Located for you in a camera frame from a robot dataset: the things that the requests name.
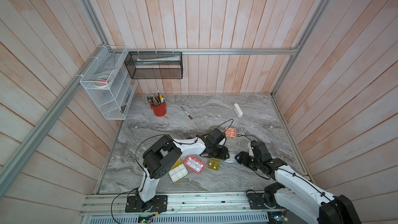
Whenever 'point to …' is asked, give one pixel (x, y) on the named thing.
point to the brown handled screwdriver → (189, 116)
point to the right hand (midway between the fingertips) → (238, 157)
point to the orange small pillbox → (230, 132)
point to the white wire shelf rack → (114, 100)
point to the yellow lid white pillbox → (178, 171)
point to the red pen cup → (160, 110)
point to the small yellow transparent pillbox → (213, 163)
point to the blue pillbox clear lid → (231, 159)
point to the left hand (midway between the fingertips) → (225, 159)
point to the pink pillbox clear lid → (195, 164)
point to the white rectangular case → (238, 110)
